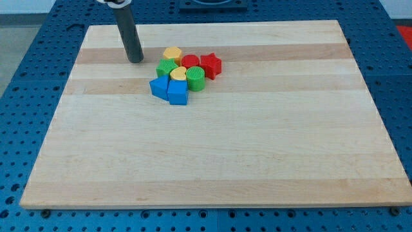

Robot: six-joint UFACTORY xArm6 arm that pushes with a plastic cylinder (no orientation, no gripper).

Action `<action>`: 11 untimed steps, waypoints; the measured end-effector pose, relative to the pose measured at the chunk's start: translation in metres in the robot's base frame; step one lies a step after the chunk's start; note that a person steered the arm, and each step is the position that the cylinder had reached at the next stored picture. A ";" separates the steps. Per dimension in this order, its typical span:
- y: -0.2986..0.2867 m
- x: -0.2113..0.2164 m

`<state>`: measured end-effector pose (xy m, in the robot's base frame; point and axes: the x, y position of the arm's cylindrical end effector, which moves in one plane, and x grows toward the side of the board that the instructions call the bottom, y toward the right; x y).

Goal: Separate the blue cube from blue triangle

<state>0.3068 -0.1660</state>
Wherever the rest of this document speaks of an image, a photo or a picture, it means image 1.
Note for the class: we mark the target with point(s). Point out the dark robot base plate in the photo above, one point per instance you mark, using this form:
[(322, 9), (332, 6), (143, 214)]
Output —
[(196, 5)]

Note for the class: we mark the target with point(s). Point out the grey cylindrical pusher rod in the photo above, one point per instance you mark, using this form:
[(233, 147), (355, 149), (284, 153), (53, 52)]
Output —
[(129, 35)]

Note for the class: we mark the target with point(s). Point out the green star block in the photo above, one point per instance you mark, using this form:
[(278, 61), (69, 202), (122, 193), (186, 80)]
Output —
[(165, 67)]

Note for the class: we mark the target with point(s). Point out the yellow hexagon block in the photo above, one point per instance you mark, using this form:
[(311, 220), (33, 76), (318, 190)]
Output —
[(174, 53)]

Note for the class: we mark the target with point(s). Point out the green cylinder block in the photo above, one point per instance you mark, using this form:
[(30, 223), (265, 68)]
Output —
[(195, 78)]

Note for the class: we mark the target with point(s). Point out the red cylinder block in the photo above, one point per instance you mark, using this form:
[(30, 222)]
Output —
[(190, 60)]

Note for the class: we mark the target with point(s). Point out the blue cube block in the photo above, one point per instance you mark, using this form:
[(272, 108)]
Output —
[(178, 92)]

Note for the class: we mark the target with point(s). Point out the wooden board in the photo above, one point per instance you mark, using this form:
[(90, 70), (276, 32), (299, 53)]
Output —
[(288, 123)]

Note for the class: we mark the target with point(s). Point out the white ring tool mount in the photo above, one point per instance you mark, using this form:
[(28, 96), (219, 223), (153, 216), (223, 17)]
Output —
[(116, 4)]

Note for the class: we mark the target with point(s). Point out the red star block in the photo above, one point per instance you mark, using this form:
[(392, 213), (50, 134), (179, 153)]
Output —
[(211, 64)]

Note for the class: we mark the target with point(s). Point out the yellow heart block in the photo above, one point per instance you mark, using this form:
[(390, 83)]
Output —
[(179, 74)]

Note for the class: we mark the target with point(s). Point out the blue triangle block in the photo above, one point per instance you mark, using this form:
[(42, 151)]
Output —
[(159, 87)]

